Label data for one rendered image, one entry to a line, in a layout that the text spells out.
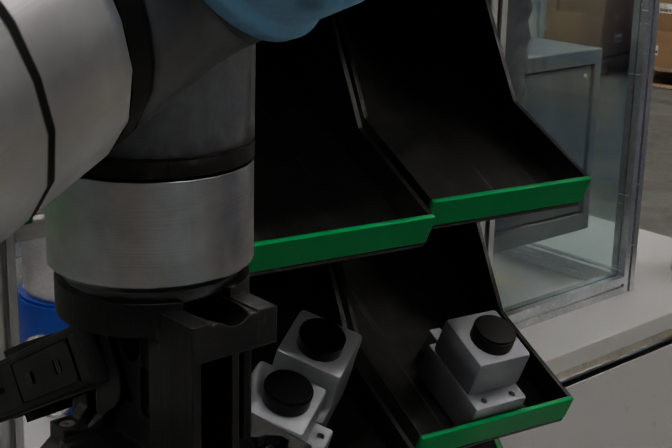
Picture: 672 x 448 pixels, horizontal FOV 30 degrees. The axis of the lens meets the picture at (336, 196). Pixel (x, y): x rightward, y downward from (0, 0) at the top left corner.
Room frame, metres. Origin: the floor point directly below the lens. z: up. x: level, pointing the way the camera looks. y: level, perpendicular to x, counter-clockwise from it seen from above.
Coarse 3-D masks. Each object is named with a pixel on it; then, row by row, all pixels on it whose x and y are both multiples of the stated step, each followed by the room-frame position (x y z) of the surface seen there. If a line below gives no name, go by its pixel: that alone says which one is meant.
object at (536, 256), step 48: (576, 0) 1.90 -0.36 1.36; (624, 0) 1.99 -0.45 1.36; (528, 48) 1.83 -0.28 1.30; (576, 48) 1.91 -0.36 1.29; (624, 48) 1.99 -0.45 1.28; (528, 96) 1.84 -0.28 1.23; (576, 96) 1.92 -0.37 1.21; (624, 96) 2.00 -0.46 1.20; (576, 144) 1.92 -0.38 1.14; (624, 144) 2.01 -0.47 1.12; (624, 192) 2.02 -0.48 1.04; (528, 240) 1.85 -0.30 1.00; (576, 240) 1.94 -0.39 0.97; (528, 288) 1.86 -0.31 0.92
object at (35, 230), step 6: (36, 216) 0.88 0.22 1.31; (42, 216) 0.88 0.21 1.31; (36, 222) 0.87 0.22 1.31; (42, 222) 0.88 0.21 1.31; (24, 228) 0.87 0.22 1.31; (30, 228) 0.87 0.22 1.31; (36, 228) 0.87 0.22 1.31; (42, 228) 0.88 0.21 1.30; (18, 234) 0.86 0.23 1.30; (24, 234) 0.87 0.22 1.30; (30, 234) 0.87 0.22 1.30; (36, 234) 0.87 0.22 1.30; (42, 234) 0.87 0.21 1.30; (18, 240) 0.86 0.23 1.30; (24, 240) 0.87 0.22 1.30
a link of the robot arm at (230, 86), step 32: (224, 64) 0.41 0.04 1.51; (192, 96) 0.40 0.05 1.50; (224, 96) 0.41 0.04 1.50; (160, 128) 0.40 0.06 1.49; (192, 128) 0.40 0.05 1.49; (224, 128) 0.41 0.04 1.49; (128, 160) 0.40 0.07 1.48; (160, 160) 0.40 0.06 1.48; (192, 160) 0.40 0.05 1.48; (224, 160) 0.41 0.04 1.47
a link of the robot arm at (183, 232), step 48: (96, 192) 0.40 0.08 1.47; (144, 192) 0.40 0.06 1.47; (192, 192) 0.40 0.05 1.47; (240, 192) 0.42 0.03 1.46; (48, 240) 0.42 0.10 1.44; (96, 240) 0.40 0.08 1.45; (144, 240) 0.40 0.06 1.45; (192, 240) 0.40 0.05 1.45; (240, 240) 0.42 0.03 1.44; (96, 288) 0.40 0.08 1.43; (144, 288) 0.40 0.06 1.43; (192, 288) 0.41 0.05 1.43
